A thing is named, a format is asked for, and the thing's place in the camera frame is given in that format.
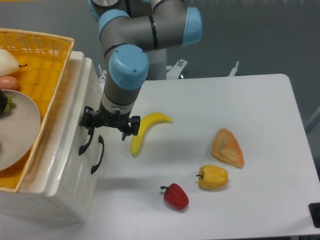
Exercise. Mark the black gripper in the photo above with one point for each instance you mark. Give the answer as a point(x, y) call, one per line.
point(91, 119)

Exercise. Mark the white drawer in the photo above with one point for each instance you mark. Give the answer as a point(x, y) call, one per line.
point(95, 169)
point(69, 176)

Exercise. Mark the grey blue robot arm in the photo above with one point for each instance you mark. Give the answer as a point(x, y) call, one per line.
point(128, 30)

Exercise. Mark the white drawer cabinet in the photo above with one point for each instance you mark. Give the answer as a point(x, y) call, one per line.
point(33, 198)

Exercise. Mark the yellow banana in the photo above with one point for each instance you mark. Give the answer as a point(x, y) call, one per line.
point(146, 123)

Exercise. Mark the grey ceramic plate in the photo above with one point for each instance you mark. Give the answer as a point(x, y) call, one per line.
point(19, 128)

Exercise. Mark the yellow woven basket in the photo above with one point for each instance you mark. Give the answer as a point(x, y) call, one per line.
point(46, 56)

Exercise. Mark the red bell pepper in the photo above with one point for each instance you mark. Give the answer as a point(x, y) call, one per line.
point(175, 196)

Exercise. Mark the dark purple eggplant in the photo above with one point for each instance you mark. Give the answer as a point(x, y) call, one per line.
point(6, 103)

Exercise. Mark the pink sausage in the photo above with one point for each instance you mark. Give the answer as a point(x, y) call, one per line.
point(9, 83)

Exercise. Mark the yellow bell pepper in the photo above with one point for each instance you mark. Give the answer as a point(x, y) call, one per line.
point(211, 177)

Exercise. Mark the white pear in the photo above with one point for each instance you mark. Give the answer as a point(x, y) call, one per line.
point(8, 63)

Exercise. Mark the golden pastry turnover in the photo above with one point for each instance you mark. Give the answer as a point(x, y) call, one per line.
point(226, 149)

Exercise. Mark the black device at edge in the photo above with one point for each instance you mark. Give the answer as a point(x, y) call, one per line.
point(314, 209)

